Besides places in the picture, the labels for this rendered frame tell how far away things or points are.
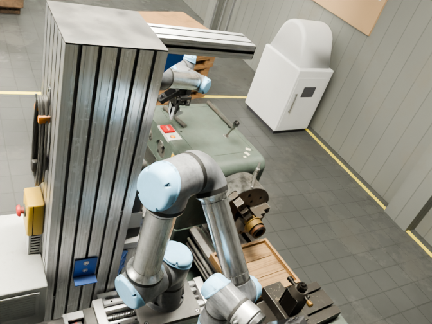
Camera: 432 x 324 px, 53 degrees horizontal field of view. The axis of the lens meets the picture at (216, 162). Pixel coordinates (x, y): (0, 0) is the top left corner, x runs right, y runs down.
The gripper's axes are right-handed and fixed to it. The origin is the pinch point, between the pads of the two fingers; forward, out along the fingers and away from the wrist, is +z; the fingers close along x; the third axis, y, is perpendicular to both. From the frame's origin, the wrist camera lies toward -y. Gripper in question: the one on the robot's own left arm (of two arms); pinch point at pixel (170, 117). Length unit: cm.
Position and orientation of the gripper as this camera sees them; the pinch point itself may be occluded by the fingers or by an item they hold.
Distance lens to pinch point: 221.0
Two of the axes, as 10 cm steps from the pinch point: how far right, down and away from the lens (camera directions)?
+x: -4.7, -6.3, 6.2
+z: -2.6, 7.7, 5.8
